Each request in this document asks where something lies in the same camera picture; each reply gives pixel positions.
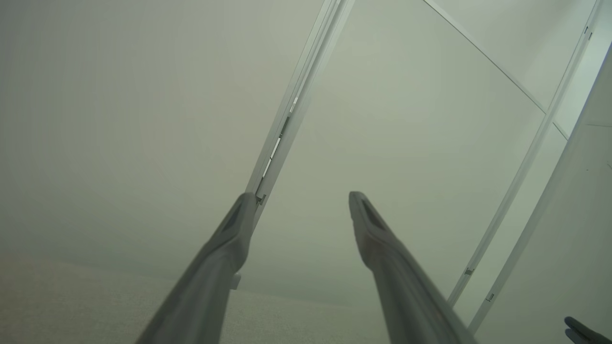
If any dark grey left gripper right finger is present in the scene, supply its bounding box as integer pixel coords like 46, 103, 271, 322
349, 191, 478, 344

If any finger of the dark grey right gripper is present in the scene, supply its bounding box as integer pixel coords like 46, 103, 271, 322
564, 316, 612, 344

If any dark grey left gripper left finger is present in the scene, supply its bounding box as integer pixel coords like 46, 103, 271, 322
135, 192, 259, 344

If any grey partition post with feet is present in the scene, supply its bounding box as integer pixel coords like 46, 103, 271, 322
245, 0, 357, 230

